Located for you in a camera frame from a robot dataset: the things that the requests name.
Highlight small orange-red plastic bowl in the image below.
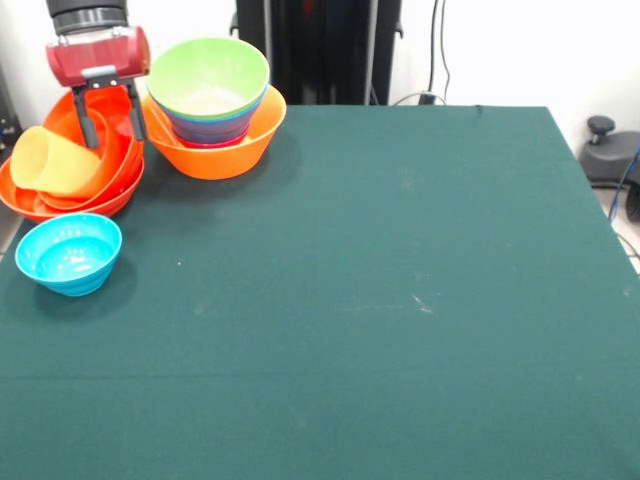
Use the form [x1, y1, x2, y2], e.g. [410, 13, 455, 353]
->
[37, 107, 117, 199]

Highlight small magenta plastic bowl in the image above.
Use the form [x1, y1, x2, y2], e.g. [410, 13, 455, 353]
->
[175, 132, 250, 150]

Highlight large blue plastic bowl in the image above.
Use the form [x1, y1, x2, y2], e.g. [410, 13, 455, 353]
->
[148, 79, 272, 134]

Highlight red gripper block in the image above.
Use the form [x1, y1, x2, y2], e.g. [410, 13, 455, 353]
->
[45, 25, 153, 150]

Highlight large red plastic bowl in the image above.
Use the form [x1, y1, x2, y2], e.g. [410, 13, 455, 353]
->
[35, 88, 147, 212]
[0, 155, 147, 225]

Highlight black wall cable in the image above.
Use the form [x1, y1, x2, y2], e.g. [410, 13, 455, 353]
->
[427, 0, 454, 101]

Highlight small blue plastic bowl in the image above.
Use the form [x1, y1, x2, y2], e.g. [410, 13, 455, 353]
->
[172, 122, 253, 145]

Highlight yellow plastic cup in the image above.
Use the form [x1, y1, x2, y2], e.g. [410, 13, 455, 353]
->
[9, 125, 103, 198]

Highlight dark green tablecloth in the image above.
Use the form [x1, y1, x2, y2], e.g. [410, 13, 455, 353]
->
[0, 102, 640, 480]

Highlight green plastic bowl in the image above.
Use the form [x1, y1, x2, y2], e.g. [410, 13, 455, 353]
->
[145, 37, 272, 119]

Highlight large orange plastic bowl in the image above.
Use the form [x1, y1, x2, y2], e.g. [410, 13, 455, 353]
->
[140, 83, 288, 181]

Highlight small cyan plastic bowl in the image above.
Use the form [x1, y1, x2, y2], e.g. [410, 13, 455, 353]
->
[14, 213, 124, 298]

